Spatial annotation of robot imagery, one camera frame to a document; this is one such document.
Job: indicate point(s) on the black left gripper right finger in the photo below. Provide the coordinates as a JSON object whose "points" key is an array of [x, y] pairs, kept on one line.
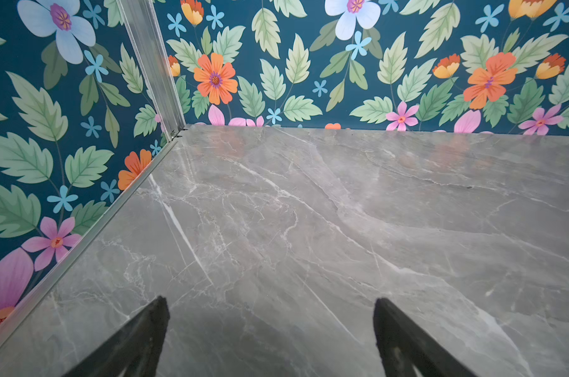
{"points": [[406, 349]]}

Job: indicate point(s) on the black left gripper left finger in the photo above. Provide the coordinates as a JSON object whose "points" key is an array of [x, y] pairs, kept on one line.
{"points": [[134, 350]]}

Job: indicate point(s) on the aluminium frame corner post left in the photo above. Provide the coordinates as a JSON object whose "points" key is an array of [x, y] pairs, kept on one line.
{"points": [[143, 28]]}

